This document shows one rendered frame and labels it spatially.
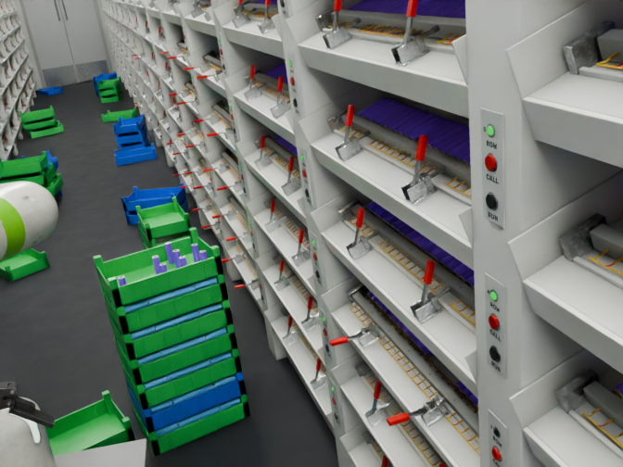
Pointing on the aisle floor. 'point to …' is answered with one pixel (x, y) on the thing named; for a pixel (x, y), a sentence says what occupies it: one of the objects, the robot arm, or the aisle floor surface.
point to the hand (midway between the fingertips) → (24, 456)
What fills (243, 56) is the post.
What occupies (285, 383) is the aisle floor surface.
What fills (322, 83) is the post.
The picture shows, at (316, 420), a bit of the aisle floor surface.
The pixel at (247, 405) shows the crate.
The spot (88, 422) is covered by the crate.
